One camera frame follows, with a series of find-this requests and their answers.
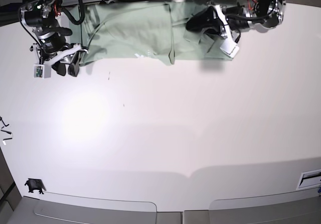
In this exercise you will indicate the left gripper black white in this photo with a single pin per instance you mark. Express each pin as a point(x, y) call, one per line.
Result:
point(215, 23)

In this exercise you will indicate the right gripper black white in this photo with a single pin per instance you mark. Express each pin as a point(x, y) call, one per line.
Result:
point(69, 54)

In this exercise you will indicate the light green T-shirt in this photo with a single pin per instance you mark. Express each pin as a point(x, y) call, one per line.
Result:
point(145, 29)

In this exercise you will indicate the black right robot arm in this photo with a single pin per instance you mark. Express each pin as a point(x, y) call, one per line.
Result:
point(51, 48)

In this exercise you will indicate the silver allen keys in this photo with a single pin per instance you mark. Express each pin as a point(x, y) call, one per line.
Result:
point(6, 132)

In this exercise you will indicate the grey chair left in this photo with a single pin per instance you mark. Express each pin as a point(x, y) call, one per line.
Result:
point(32, 210)

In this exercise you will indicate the grey chair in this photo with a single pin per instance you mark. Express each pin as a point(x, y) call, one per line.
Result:
point(32, 210)
point(291, 207)

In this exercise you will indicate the white label plate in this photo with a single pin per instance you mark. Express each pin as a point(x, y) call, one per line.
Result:
point(309, 179)

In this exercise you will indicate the grey chair right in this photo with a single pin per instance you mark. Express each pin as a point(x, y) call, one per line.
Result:
point(291, 207)

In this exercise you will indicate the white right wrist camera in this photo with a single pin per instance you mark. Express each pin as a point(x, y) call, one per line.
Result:
point(42, 71)

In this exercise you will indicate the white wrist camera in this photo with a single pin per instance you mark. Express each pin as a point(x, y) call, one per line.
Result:
point(42, 71)
point(229, 47)

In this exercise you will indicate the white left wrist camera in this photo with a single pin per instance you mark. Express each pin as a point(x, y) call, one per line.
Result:
point(229, 47)

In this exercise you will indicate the black clamp bracket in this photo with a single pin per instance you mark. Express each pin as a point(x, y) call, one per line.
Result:
point(35, 185)

